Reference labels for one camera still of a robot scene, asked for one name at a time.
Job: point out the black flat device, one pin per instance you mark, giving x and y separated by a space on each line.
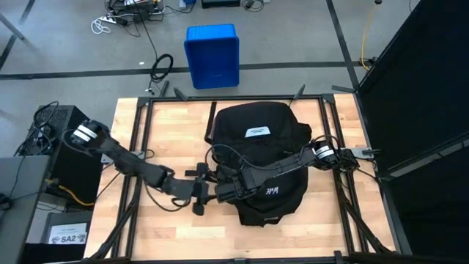
220 3

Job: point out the grey metal table leg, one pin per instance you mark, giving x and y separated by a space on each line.
11 26

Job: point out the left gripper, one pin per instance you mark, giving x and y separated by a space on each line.
201 190

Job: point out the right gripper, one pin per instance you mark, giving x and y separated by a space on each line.
242 185

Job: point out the black partition panel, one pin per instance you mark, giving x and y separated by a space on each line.
421 73

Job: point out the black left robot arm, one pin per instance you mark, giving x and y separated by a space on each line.
124 161

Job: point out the black metal table frame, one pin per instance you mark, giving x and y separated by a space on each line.
183 98

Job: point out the white SA2 label sign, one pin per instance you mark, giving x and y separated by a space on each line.
67 234

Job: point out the black computer tower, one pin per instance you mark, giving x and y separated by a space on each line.
78 172

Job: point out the black equipment case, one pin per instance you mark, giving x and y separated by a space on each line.
66 216

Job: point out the black backpack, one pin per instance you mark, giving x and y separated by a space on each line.
264 121

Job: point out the grey desk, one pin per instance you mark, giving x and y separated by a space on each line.
22 205

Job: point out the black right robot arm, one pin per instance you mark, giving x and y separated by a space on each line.
286 166

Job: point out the blue plastic bin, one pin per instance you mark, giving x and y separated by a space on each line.
212 55

